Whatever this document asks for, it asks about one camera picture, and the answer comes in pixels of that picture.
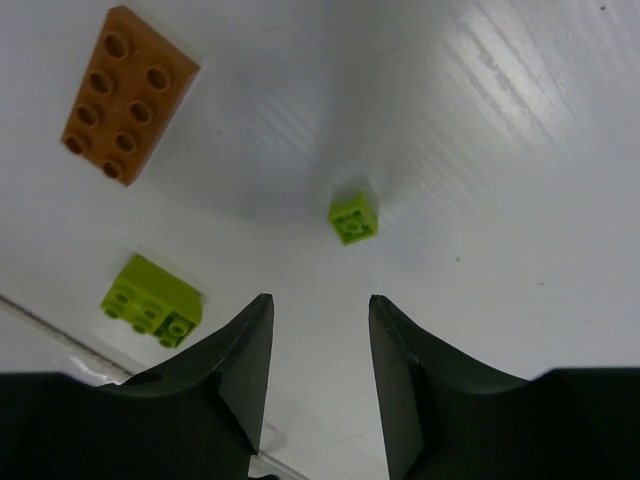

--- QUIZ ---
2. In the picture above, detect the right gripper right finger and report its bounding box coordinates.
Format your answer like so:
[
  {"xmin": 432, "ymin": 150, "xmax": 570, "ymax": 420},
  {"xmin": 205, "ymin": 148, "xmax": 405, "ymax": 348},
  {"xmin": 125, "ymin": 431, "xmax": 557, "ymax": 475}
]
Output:
[{"xmin": 369, "ymin": 295, "xmax": 639, "ymax": 479}]

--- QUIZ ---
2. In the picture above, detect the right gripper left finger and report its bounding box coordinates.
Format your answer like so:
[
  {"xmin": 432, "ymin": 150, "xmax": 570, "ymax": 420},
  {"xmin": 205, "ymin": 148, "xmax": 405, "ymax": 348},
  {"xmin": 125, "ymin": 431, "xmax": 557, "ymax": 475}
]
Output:
[{"xmin": 1, "ymin": 294, "xmax": 274, "ymax": 479}]

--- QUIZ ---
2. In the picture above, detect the lime lego brick large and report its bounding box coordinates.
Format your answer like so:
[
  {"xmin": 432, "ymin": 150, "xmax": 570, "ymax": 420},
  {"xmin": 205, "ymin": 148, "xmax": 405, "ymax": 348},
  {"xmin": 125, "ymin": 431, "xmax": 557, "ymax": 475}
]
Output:
[{"xmin": 100, "ymin": 254, "xmax": 203, "ymax": 349}]

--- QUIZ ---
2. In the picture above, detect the tiny lime lego piece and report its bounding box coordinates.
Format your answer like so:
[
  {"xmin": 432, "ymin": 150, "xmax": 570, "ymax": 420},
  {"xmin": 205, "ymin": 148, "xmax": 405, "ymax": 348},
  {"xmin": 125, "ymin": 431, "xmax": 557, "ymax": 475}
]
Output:
[{"xmin": 327, "ymin": 191, "xmax": 378, "ymax": 246}]

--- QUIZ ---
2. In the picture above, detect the orange lego plate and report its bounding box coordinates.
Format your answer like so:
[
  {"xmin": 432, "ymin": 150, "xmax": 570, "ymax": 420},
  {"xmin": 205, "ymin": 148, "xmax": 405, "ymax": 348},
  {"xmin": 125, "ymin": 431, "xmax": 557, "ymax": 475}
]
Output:
[{"xmin": 61, "ymin": 5, "xmax": 200, "ymax": 186}]

